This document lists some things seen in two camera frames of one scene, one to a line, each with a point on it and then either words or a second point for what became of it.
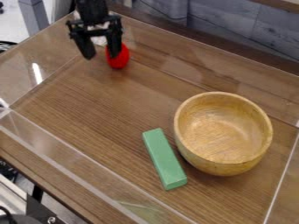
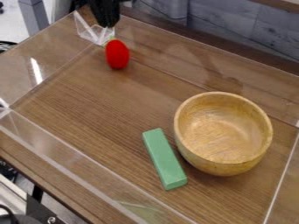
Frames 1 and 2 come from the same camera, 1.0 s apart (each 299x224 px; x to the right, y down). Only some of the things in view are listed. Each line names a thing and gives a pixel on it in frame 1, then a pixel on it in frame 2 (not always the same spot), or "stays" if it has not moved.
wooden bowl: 223,132 stays
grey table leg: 34,15 stays
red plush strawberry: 119,61 stays
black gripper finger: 114,34 to 113,12
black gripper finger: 85,44 to 101,10
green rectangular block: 167,164 stays
